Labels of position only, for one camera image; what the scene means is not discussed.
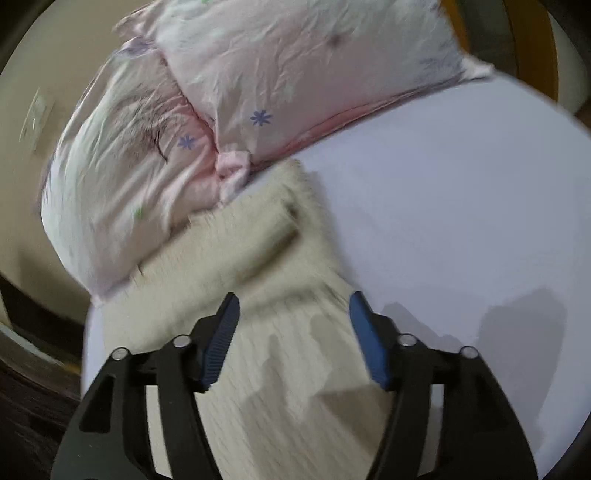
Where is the right pink floral pillow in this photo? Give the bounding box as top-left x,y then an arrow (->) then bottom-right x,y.
115,0 -> 493,163

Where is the lavender bed sheet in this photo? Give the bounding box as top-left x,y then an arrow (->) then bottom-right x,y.
82,75 -> 590,477

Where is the dark cabinet at left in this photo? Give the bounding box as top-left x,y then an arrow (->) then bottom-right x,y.
1,278 -> 84,479

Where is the beige cable-knit sweater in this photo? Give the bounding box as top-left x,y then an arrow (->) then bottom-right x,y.
101,160 -> 391,479

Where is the pink floral pillow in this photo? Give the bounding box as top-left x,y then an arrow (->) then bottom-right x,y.
115,0 -> 493,163
40,38 -> 250,298

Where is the left pink floral pillow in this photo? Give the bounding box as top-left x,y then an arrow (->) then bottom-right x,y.
40,38 -> 250,298

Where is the wooden headboard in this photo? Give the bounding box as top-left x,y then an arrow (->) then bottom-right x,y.
440,0 -> 559,102

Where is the white wall switch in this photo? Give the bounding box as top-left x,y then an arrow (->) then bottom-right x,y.
19,89 -> 54,153

